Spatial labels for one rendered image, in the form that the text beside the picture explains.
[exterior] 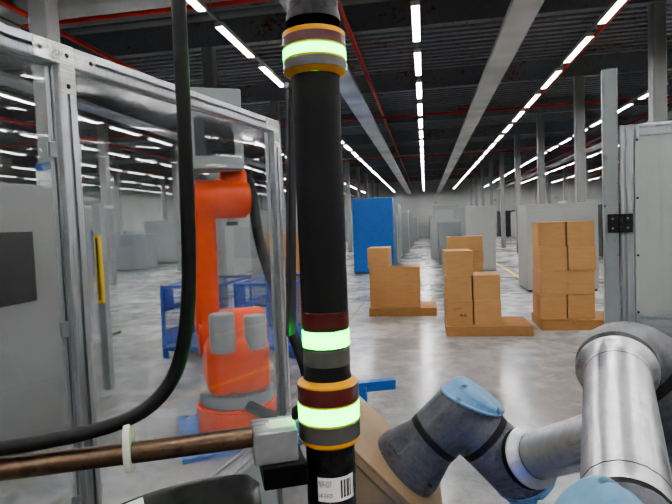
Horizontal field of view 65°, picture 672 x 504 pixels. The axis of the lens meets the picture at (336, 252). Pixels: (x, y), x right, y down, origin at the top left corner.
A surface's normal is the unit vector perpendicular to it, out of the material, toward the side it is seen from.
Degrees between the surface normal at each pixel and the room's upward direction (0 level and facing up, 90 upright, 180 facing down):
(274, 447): 90
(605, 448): 22
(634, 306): 90
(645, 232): 90
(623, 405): 12
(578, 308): 90
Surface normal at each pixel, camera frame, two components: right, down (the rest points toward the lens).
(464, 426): -0.19, 0.00
